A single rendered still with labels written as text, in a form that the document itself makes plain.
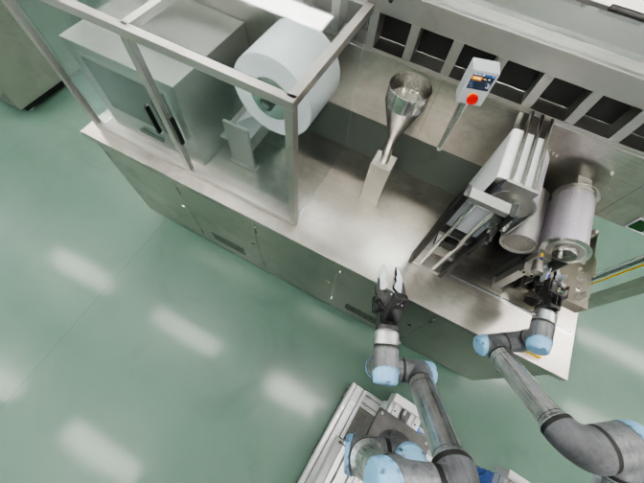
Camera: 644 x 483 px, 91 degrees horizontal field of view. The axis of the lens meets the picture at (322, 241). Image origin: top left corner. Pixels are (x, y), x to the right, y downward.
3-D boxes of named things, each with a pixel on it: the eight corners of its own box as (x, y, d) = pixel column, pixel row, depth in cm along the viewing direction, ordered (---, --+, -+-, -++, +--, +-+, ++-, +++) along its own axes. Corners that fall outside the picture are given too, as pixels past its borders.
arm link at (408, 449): (418, 481, 107) (433, 492, 95) (379, 475, 107) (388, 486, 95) (417, 439, 113) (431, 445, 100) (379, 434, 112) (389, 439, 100)
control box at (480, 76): (454, 105, 87) (472, 73, 78) (455, 89, 90) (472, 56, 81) (480, 111, 87) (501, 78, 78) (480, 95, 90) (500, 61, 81)
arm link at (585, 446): (569, 491, 81) (468, 349, 125) (609, 485, 83) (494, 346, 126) (586, 465, 76) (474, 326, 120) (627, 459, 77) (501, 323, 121)
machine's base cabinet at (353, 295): (154, 216, 246) (87, 133, 168) (205, 159, 272) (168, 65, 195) (463, 382, 208) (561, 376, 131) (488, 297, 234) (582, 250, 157)
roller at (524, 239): (494, 243, 126) (512, 230, 115) (508, 196, 137) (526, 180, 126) (523, 257, 124) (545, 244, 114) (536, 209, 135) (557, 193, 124)
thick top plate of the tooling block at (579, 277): (537, 294, 134) (547, 290, 128) (553, 222, 150) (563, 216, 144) (575, 312, 131) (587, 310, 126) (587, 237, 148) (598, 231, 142)
